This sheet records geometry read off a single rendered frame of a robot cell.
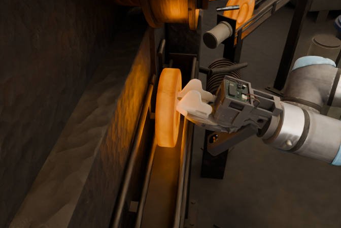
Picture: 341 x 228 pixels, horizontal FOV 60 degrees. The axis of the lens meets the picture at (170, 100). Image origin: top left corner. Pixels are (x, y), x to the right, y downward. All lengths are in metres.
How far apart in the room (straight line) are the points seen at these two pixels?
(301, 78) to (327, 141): 0.19
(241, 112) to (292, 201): 0.92
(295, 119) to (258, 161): 0.93
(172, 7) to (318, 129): 0.36
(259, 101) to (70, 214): 0.38
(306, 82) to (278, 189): 0.77
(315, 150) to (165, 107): 0.30
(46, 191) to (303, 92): 0.59
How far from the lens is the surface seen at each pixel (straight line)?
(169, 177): 0.60
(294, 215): 1.40
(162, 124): 0.53
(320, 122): 0.63
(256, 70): 2.11
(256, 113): 0.58
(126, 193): 0.48
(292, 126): 0.59
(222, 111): 0.55
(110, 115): 0.40
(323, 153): 0.64
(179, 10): 0.45
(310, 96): 0.75
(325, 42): 1.44
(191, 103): 0.56
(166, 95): 0.52
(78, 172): 0.35
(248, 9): 1.13
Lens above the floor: 1.14
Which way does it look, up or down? 40 degrees down
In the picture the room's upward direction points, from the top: straight up
